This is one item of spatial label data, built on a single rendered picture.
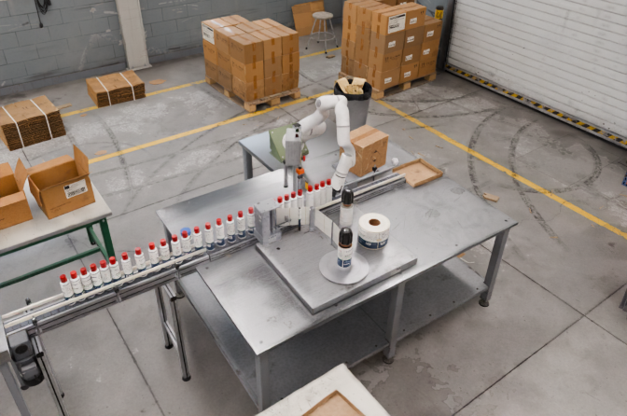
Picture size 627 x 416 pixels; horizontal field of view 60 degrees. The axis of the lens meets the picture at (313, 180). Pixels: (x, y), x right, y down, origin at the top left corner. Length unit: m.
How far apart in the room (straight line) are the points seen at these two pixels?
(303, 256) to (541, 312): 2.09
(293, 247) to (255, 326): 0.65
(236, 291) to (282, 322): 0.37
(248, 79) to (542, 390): 4.74
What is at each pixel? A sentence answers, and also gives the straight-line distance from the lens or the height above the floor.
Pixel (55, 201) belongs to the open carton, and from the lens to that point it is 4.26.
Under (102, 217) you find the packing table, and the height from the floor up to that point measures 0.76.
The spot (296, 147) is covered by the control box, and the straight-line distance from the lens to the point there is 3.51.
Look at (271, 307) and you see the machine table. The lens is 3.25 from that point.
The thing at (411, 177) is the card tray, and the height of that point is 0.83.
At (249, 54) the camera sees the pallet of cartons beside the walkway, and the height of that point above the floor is 0.76.
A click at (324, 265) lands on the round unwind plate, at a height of 0.89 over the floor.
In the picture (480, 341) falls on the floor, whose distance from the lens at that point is 4.36.
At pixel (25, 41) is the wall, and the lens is 8.35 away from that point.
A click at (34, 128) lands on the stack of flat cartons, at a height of 0.19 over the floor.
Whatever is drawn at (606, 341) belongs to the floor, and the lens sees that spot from 4.73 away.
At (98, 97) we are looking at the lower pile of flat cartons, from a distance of 7.60.
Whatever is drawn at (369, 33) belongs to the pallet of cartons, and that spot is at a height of 0.85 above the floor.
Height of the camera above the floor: 3.19
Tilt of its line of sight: 34 degrees down
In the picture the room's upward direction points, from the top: 1 degrees clockwise
